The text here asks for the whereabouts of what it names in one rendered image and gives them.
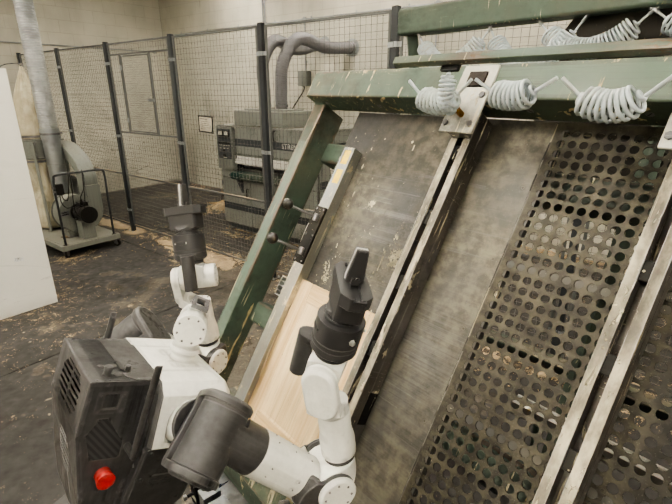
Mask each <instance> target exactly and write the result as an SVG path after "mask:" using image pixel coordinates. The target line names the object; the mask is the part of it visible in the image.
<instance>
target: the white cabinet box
mask: <svg viewBox="0 0 672 504"><path fill-rule="evenodd" d="M55 302H58V299H57V295H56V290H55V286H54V281H53V277H52V273H51V268H50V264H49V259H48V255H47V250H46V246H45V241H44V237H43V232H42V228H41V224H40V219H39V215H38V210H37V206H36V201H35V197H34V192H33V188H32V183H31V179H30V175H29V170H28V166H27V161H26V157H25V152H24V148H23V143H22V139H21V134H20V130H19V126H18V121H17V117H16V112H15V108H14V103H13V99H12V94H11V90H10V85H9V81H8V76H7V72H6V68H0V320H2V319H5V318H8V317H11V316H15V315H18V314H21V313H24V312H27V311H30V310H33V309H36V308H39V307H42V306H46V305H49V304H52V303H55Z"/></svg>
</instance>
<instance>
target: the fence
mask: <svg viewBox="0 0 672 504"><path fill-rule="evenodd" d="M345 150H351V153H350V156H349V158H348V160H347V162H346V164H341V163H340V162H341V160H342V157H343V155H344V153H345ZM361 155H362V153H361V152H359V151H358V150H357V149H355V148H350V147H345V148H344V150H343V152H342V155H341V157H340V159H339V161H338V164H337V166H336V168H335V170H334V173H333V175H332V177H331V179H330V182H329V184H328V186H327V189H326V191H325V193H324V195H323V198H322V200H321V202H320V204H319V206H321V207H325V208H327V209H328V210H327V212H326V214H325V217H324V219H323V221H322V223H321V226H320V228H319V230H318V232H317V235H316V237H315V239H314V241H313V244H312V246H311V248H310V251H309V253H308V255H307V257H306V260H305V262H304V264H303V265H302V264H300V263H298V262H296V261H294V263H293V266H292V268H291V270H290V272H289V275H288V277H287V279H286V281H285V284H284V286H283V288H282V290H281V293H280V295H279V297H278V300H277V302H276V304H275V306H274V309H273V311H272V313H271V315H270V318H269V320H268V322H267V324H266V327H265V329H264V331H263V334H262V336H261V338H260V340H259V343H258V345H257V347H256V349H255V352H254V354H253V356H252V358H251V361H250V363H249V365H248V367H247V370H246V372H245V374H244V377H243V379H242V381H241V383H240V386H239V388H238V390H237V392H236V395H235V397H237V398H239V399H241V400H242V401H244V402H246V403H247V404H248V402H249V400H250V398H251V396H252V393H253V391H254V389H255V386H256V384H257V382H258V380H259V377H260V375H261V373H262V371H263V368H264V366H265V364H266V361H267V359H268V357H269V355H270V352H271V350H272V348H273V346H274V343H275V341H276V339H277V336H278V334H279V332H280V330H281V327H282V325H283V323H284V321H285V318H286V316H287V314H288V311H289V309H290V307H291V305H292V302H293V300H294V298H295V296H296V293H297V291H298V289H299V286H300V284H301V282H302V280H303V279H304V280H307V278H308V276H309V273H310V271H311V269H312V266H313V264H314V262H315V260H316V257H317V255H318V253H319V250H320V248H321V246H322V244H323V241H324V239H325V237H326V235H327V232H328V230H329V228H330V225H331V223H332V221H333V219H334V216H335V214H336V212H337V209H338V207H339V205H340V203H341V200H342V198H343V196H344V194H345V191H346V189H347V187H348V184H349V182H350V180H351V178H352V175H353V173H354V171H355V169H356V166H357V164H358V162H359V159H360V157H361ZM337 169H341V170H343V172H342V174H341V176H340V178H339V181H338V183H337V184H336V183H332V180H333V178H334V175H335V173H336V171H337Z"/></svg>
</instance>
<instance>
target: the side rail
mask: <svg viewBox="0 0 672 504"><path fill-rule="evenodd" d="M342 121H343V119H342V118H341V117H340V116H339V115H337V114H336V113H335V112H334V111H331V110H330V109H329V108H328V107H326V106H325V104H324V105H316V104H315V105H314V107H313V110H312V112H311V114H310V116H309V119H308V121H307V123H306V125H305V128H304V130H303V132H302V134H301V136H300V139H299V141H298V143H297V145H296V148H295V150H294V152H293V154H292V157H291V159H290V161H289V163H288V166H287V168H286V170H285V172H284V175H283V177H282V179H281V181H280V184H279V186H278V188H277V190H276V192H275V195H274V197H273V199H272V201H271V204H270V206H269V208H268V210H267V213H266V215H265V217H264V219H263V222H262V224H261V226H260V228H259V231H258V233H257V235H256V237H255V240H254V242H253V244H252V246H251V248H250V251H249V253H248V255H247V257H246V260H245V262H244V264H243V266H242V269H241V271H240V273H239V275H238V278H237V280H236V282H235V284H234V287H233V289H232V291H231V293H230V296H229V298H228V300H227V302H226V304H225V307H224V309H223V311H222V313H221V316H220V318H219V320H218V322H217V325H218V330H219V339H220V342H221V343H224V344H226V347H227V352H228V355H227V356H228V361H227V364H226V367H225V368H224V370H223V371H222V372H221V373H220V374H219V375H220V376H221V377H222V378H223V379H224V380H225V381H226V383H227V380H228V378H229V376H230V374H231V371H232V369H233V367H234V365H235V362H236V360H237V358H238V356H239V353H240V351H241V349H242V347H243V344H244V342H245V340H246V338H247V335H248V333H249V331H250V328H251V326H252V324H253V321H252V320H251V316H252V314H253V312H254V309H255V307H256V305H257V303H258V302H259V301H263V299H264V297H265V295H266V292H267V290H268V288H269V286H270V283H271V281H272V279H273V277H274V274H275V272H276V270H277V268H278V265H279V263H280V261H281V258H282V256H283V254H284V252H285V249H286V247H287V246H286V245H283V244H281V243H279V242H276V243H275V244H270V243H269V242H268V241H267V235H268V234H269V233H270V232H275V233H276V234H277V235H278V239H280V240H282V241H284V242H287V243H289V240H290V238H291V236H292V234H293V231H294V229H295V227H296V225H297V222H298V220H299V218H300V216H301V213H302V212H300V211H298V210H296V209H294V208H291V209H290V210H286V209H284V208H283V207H282V201H283V200H284V199H285V198H289V199H291V200H292V201H293V205H294V206H297V207H299V208H301V209H304V207H305V204H306V202H307V200H308V198H309V195H310V193H311V191H312V188H313V186H314V184H315V182H316V179H317V177H318V175H319V173H320V170H321V168H322V166H323V163H322V162H321V158H322V156H323V154H324V151H325V149H326V147H327V145H328V144H329V143H331V144H332V143H333V141H334V139H335V137H336V134H337V132H338V130H339V128H340V125H341V123H342Z"/></svg>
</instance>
